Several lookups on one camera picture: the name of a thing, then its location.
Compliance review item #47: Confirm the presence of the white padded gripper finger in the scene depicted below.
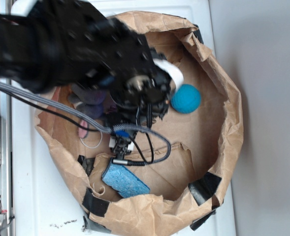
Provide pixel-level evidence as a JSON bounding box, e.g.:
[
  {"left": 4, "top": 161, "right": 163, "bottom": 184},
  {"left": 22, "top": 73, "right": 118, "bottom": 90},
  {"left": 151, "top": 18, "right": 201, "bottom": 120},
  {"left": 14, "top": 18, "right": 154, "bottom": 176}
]
[{"left": 153, "top": 59, "right": 184, "bottom": 87}]

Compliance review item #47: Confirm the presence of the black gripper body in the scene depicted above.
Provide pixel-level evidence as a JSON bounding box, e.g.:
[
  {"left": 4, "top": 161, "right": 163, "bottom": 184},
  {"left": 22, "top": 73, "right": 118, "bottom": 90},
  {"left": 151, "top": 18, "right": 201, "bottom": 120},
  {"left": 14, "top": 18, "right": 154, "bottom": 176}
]
[{"left": 85, "top": 18, "right": 173, "bottom": 120}]

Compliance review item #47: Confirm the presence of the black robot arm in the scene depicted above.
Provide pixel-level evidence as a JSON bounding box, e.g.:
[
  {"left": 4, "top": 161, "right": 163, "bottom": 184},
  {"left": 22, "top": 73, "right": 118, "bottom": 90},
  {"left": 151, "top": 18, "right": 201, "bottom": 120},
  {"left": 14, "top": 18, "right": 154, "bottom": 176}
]
[{"left": 0, "top": 0, "right": 184, "bottom": 117}]

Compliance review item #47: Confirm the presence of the blue rubber ball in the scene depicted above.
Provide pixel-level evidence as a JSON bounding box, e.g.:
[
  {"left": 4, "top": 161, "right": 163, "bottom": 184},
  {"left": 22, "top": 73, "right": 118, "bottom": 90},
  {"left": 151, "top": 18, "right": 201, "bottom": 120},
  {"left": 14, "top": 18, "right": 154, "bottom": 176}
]
[{"left": 171, "top": 84, "right": 201, "bottom": 114}]

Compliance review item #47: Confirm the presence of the grey plush mouse toy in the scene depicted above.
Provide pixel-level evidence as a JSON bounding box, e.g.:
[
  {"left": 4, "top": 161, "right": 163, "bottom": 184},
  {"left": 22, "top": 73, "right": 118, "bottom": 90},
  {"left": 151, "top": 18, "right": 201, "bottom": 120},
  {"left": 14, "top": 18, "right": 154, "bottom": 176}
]
[{"left": 67, "top": 84, "right": 106, "bottom": 149}]

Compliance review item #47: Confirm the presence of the brown paper bag bin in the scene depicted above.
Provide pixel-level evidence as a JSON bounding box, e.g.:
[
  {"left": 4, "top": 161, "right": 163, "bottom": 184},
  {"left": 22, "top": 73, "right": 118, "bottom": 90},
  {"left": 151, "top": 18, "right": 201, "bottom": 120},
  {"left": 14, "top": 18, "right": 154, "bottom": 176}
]
[{"left": 34, "top": 11, "right": 244, "bottom": 236}]

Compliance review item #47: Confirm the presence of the blue sponge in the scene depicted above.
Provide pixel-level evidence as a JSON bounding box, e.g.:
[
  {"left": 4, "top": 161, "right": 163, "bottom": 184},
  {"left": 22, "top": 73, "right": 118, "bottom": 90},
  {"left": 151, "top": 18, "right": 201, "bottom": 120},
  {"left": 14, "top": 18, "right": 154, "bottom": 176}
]
[{"left": 101, "top": 163, "right": 150, "bottom": 198}]

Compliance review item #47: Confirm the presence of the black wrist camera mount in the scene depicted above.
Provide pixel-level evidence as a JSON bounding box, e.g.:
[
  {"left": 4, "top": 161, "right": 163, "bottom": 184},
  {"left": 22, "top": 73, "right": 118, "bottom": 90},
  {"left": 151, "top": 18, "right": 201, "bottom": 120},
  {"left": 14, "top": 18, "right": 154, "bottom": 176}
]
[{"left": 104, "top": 115, "right": 145, "bottom": 166}]

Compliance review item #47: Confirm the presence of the black cable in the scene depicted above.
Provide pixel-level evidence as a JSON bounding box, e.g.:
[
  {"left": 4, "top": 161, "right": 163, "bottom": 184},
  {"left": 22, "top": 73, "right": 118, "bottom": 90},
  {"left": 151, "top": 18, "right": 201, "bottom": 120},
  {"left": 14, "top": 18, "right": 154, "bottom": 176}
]
[{"left": 9, "top": 92, "right": 158, "bottom": 165}]

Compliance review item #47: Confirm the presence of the grey braided cable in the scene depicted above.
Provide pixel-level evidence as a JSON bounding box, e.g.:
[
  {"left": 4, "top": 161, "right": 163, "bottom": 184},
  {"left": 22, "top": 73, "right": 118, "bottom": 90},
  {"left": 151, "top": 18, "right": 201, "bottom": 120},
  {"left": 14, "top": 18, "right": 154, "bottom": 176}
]
[{"left": 0, "top": 78, "right": 172, "bottom": 164}]

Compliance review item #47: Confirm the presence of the metal frame rail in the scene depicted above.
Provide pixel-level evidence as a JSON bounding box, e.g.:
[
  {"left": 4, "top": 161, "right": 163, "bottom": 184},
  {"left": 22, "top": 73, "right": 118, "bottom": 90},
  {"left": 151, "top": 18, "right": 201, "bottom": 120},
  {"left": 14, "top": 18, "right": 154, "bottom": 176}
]
[{"left": 0, "top": 0, "right": 14, "bottom": 236}]

